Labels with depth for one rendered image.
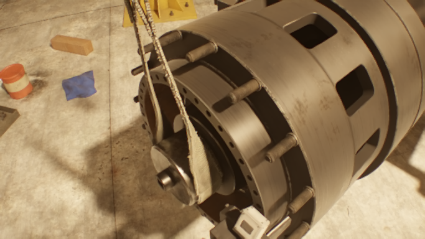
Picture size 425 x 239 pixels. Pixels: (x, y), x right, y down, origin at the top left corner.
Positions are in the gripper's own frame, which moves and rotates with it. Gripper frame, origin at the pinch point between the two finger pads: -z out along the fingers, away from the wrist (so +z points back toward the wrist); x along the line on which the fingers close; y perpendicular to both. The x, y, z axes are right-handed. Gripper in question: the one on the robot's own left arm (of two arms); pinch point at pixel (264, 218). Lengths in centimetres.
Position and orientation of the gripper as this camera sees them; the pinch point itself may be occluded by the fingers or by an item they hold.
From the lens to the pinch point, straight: 57.6
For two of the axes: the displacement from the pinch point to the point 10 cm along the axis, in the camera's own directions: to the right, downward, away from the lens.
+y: -0.4, -7.2, -6.9
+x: 6.5, 5.1, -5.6
